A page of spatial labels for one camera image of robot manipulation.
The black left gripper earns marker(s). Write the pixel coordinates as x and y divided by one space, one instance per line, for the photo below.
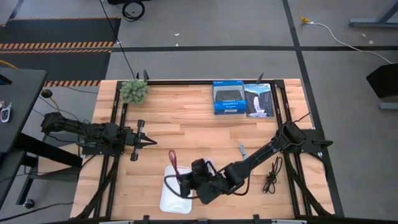
137 140

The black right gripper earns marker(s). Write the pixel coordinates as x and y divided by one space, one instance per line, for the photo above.
205 183

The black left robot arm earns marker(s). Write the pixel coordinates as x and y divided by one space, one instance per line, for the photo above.
93 132

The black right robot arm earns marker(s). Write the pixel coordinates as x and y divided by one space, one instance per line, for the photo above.
264 152

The white plastic tray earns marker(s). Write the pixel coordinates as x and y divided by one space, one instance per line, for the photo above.
174 200

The green artificial plant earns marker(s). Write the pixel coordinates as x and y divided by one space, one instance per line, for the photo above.
134 91

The blue DualShock controller box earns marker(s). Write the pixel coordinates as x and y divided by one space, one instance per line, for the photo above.
229 98

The Yellowstone waterfall book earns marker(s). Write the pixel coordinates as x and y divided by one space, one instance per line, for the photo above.
259 101

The black hazard-striped floor mat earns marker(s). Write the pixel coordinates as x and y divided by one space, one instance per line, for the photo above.
56 67
59 29

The black caster wheel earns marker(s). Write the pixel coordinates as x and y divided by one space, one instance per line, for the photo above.
29 203

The black desk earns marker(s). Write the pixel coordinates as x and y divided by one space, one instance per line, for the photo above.
18 102

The white key fob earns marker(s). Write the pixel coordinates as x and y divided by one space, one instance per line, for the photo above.
5 112

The grey metal foot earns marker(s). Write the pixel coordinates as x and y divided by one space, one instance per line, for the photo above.
388 106

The black angular stand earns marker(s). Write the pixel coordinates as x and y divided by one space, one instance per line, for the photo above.
384 81

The grey metal table leg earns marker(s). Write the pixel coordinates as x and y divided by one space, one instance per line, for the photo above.
373 21

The black aluminium table frame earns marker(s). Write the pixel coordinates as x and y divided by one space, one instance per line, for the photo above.
121 112

